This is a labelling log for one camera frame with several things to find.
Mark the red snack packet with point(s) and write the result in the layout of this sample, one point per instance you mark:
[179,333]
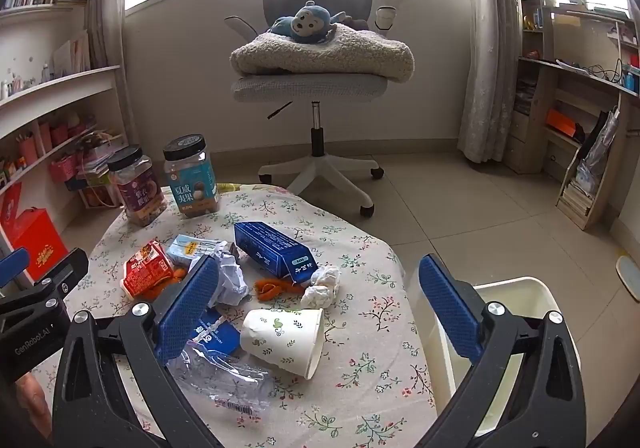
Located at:
[145,268]

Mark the curled orange peel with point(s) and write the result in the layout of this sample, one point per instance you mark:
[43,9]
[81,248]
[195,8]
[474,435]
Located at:
[270,288]

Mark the teal label snack jar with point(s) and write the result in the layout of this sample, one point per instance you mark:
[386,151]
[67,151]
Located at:
[192,188]

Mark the blue monkey plush toy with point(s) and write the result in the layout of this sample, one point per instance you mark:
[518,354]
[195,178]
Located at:
[307,22]

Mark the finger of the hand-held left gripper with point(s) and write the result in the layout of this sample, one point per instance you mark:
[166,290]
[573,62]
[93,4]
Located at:
[60,275]
[14,265]

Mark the person's left hand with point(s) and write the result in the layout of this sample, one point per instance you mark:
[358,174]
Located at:
[35,403]

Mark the orange box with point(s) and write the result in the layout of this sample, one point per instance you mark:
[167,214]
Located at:
[562,123]

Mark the long dark blue box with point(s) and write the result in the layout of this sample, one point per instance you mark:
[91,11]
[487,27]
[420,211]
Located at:
[270,248]

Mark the red gift box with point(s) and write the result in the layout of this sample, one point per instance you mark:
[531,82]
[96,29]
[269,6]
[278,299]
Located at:
[40,243]

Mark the light blue milk carton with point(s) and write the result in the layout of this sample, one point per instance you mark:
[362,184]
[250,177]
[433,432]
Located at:
[187,248]

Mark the beige fleece blanket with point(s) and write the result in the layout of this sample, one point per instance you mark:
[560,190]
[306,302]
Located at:
[325,57]

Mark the pink storage basket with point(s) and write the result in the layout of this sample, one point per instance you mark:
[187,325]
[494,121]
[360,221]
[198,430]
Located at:
[65,167]

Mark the wooden desk shelf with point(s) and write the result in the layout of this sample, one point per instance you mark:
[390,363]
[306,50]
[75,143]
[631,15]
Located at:
[530,127]

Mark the clear plastic bottle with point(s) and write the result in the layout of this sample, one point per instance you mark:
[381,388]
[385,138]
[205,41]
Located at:
[225,378]

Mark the white plastic tray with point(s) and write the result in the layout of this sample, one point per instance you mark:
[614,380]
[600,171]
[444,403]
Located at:
[520,290]

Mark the white paper cup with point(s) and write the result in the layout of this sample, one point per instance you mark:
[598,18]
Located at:
[280,335]

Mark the grey office chair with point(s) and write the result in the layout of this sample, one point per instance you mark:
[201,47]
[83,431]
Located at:
[310,87]

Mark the grey plastic bag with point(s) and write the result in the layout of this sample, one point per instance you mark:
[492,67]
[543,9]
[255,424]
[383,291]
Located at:
[597,152]

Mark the beige curtain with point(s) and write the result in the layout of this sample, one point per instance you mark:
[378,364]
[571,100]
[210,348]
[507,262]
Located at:
[107,2]
[487,77]

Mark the crumpled white tissue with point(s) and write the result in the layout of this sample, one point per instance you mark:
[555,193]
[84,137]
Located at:
[320,290]

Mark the wooden book rack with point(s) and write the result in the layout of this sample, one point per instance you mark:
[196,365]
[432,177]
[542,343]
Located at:
[577,205]

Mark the white paper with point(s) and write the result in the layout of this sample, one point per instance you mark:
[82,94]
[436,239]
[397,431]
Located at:
[232,278]

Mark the light blue slipper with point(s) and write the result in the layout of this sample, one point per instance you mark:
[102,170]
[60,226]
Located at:
[629,278]

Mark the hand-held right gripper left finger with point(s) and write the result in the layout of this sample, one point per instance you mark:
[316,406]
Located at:
[187,313]

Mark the white bookshelf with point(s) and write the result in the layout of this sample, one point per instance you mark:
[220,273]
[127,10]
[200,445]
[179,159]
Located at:
[60,82]

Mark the maroon label snack jar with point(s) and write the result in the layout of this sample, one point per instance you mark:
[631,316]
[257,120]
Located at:
[137,198]

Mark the blue biscuit box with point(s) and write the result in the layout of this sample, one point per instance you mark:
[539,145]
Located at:
[220,335]

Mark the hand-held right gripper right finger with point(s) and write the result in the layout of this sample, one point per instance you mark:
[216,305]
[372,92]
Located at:
[450,310]

